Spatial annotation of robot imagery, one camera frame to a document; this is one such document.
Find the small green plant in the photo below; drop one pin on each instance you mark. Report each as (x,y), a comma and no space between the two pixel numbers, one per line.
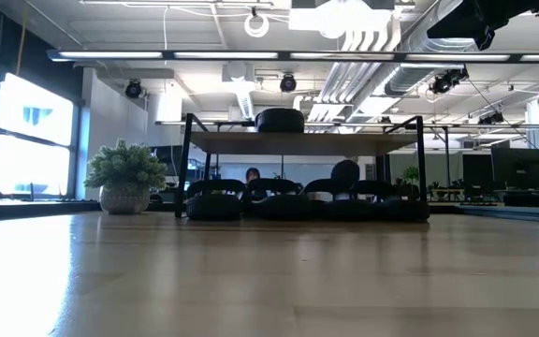
(411,174)

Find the black office chair back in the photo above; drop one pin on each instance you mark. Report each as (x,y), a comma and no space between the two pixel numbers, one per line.
(344,172)

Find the silver ventilation duct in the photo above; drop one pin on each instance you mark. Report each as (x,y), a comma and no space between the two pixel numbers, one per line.
(414,65)

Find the black bar with light strips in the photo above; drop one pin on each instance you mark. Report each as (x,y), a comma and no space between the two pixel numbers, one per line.
(297,55)

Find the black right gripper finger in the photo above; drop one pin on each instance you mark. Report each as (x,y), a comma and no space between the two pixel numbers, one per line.
(447,28)

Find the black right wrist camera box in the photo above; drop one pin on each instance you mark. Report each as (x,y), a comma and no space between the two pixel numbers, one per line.
(485,39)

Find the green potted plant woven pot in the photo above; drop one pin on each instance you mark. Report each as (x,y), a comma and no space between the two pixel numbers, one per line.
(126,182)

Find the white round ceiling lamp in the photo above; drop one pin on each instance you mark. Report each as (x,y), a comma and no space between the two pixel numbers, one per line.
(246,25)

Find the large bright window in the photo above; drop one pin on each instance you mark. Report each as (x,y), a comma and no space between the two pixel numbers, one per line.
(35,140)

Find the black ceiling spotlight cluster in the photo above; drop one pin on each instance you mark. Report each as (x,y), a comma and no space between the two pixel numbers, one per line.
(447,80)
(491,118)

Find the black tire aloft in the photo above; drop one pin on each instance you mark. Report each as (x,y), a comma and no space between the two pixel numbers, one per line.
(280,121)

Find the large black monitor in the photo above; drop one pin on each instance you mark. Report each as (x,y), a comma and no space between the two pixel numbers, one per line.
(520,168)

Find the wooden shelf black metal frame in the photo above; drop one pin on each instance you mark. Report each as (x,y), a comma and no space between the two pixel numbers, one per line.
(297,142)

